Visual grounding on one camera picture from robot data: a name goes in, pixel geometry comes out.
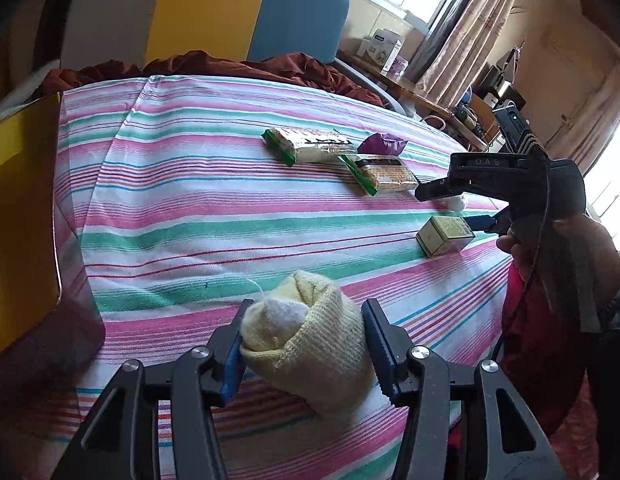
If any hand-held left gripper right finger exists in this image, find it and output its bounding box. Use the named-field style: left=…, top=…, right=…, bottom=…
left=361, top=298, right=568, bottom=480

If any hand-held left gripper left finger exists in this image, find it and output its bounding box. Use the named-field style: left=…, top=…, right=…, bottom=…
left=50, top=299, right=255, bottom=480

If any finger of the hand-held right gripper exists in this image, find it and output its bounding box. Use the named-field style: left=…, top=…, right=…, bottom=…
left=415, top=152, right=516, bottom=202
left=462, top=208, right=513, bottom=236

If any white fluffy sock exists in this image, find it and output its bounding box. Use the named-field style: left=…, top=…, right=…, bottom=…
left=437, top=192, right=468, bottom=212

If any small cream box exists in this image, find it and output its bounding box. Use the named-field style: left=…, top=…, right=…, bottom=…
left=416, top=216, right=476, bottom=258

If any pale yellow sock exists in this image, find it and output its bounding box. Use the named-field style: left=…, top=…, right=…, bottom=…
left=239, top=270, right=377, bottom=417

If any green-edged cracker packet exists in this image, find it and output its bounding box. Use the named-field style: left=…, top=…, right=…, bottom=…
left=338, top=153, right=421, bottom=196
left=261, top=126, right=357, bottom=167

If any purple snack packet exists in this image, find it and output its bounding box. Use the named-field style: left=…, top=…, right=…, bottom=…
left=357, top=131, right=408, bottom=157

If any gold tin box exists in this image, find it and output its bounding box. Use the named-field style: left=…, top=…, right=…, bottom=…
left=0, top=91, right=107, bottom=396

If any person's right forearm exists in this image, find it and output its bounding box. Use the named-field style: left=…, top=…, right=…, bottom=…
left=587, top=267, right=620, bottom=480

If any person's right hand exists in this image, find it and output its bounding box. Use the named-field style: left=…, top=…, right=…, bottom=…
left=496, top=214, right=620, bottom=312

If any wooden desk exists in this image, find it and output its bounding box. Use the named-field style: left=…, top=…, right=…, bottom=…
left=337, top=50, right=501, bottom=153

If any floral curtain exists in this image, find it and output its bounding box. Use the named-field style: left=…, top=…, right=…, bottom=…
left=415, top=0, right=528, bottom=111

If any person's red clothing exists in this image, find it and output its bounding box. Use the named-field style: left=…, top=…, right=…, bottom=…
left=501, top=262, right=596, bottom=438

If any white appliance box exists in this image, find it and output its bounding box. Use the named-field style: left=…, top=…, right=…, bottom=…
left=356, top=27, right=406, bottom=63

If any dark red blanket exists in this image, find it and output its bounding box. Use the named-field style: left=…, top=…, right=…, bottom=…
left=32, top=51, right=386, bottom=108

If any grey yellow blue headboard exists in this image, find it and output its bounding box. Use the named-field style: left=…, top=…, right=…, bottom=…
left=37, top=0, right=351, bottom=66

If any black cable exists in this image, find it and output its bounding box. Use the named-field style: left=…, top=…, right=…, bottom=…
left=492, top=152, right=551, bottom=361

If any grey bed frame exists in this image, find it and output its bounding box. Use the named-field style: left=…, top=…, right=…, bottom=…
left=335, top=57, right=406, bottom=113

